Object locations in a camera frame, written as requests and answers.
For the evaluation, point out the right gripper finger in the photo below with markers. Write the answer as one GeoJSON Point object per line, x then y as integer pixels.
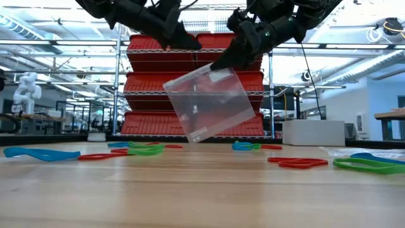
{"type": "Point", "coordinates": [234, 55]}
{"type": "Point", "coordinates": [253, 63]}

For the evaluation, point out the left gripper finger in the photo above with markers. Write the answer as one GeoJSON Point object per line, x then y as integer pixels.
{"type": "Point", "coordinates": [186, 39]}

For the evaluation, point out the green rubber band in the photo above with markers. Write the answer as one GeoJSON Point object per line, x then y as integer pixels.
{"type": "Point", "coordinates": [336, 163]}
{"type": "Point", "coordinates": [145, 151]}
{"type": "Point", "coordinates": [139, 145]}
{"type": "Point", "coordinates": [256, 146]}

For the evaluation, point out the blue rubber band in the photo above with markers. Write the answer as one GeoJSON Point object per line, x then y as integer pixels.
{"type": "Point", "coordinates": [47, 154]}
{"type": "Point", "coordinates": [117, 144]}
{"type": "Point", "coordinates": [242, 146]}
{"type": "Point", "coordinates": [359, 155]}

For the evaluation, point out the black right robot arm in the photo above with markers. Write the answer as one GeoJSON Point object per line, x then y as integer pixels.
{"type": "Point", "coordinates": [316, 9]}

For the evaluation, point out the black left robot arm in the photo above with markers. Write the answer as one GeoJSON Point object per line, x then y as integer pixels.
{"type": "Point", "coordinates": [91, 6]}

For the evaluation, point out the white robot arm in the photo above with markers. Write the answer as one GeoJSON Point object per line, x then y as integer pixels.
{"type": "Point", "coordinates": [27, 92]}

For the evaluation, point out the red plastic bin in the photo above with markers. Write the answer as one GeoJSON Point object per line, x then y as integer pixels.
{"type": "Point", "coordinates": [142, 84]}
{"type": "Point", "coordinates": [257, 81]}
{"type": "Point", "coordinates": [212, 41]}
{"type": "Point", "coordinates": [246, 130]}
{"type": "Point", "coordinates": [148, 60]}
{"type": "Point", "coordinates": [148, 125]}

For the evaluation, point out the black monitor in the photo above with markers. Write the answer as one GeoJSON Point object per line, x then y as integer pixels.
{"type": "Point", "coordinates": [280, 101]}

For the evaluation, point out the white box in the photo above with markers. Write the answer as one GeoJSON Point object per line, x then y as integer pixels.
{"type": "Point", "coordinates": [313, 133]}

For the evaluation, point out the wooden workbench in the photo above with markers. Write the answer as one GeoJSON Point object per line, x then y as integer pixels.
{"type": "Point", "coordinates": [389, 115]}

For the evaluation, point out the cluttered workbench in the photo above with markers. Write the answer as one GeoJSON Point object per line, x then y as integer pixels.
{"type": "Point", "coordinates": [38, 118]}

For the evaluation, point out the black round ceiling camera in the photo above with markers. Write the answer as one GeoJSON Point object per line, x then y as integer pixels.
{"type": "Point", "coordinates": [305, 76]}

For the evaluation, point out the white wall dispenser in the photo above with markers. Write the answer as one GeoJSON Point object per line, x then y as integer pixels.
{"type": "Point", "coordinates": [362, 125]}

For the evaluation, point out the black aluminium table frame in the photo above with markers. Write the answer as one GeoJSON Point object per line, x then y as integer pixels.
{"type": "Point", "coordinates": [47, 139]}

